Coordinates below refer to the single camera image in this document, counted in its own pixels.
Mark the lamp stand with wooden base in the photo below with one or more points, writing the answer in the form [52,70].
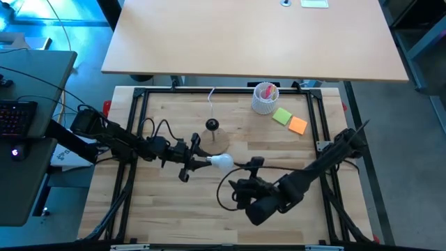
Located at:
[219,141]

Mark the grey metal shelf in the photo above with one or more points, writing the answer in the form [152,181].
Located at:
[421,42]

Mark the light wooden desk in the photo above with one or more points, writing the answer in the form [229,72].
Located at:
[254,38]

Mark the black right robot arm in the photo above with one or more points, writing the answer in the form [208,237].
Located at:
[303,176]

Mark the yellow marker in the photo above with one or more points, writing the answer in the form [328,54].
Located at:
[274,92]

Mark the pink orange marker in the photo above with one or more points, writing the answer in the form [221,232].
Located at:
[267,92]

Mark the grey metal corner plate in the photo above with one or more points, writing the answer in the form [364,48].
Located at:
[322,145]

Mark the red clamp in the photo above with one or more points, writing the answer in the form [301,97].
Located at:
[375,239]
[344,106]
[107,108]

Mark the green sticky note pad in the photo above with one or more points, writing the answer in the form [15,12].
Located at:
[282,116]

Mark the black computer mouse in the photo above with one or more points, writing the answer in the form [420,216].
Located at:
[18,152]

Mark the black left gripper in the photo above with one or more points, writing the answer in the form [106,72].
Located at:
[179,153]

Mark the silver desk grommet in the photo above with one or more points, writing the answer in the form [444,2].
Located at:
[285,2]

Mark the grey desk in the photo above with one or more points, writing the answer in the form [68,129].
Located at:
[21,188]

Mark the silver frame bracket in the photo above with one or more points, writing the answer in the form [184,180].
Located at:
[129,248]
[324,248]

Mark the black aluminium table frame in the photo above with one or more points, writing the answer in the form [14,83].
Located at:
[226,90]

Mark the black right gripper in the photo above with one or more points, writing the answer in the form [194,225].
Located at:
[258,188]

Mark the white printed box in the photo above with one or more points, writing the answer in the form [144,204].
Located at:
[69,157]

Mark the white desk plate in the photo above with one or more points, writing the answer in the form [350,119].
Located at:
[314,3]

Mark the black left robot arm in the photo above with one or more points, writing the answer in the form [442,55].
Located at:
[118,137]

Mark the black desk support beam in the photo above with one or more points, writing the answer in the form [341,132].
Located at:
[66,139]

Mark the white ribbed cup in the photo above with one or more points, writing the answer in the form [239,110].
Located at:
[259,104]

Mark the white lightbulb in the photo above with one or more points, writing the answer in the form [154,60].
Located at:
[223,162]

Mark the orange sticky note pad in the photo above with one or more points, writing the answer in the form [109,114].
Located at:
[298,125]

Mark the black keyboard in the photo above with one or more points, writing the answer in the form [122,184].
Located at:
[15,118]

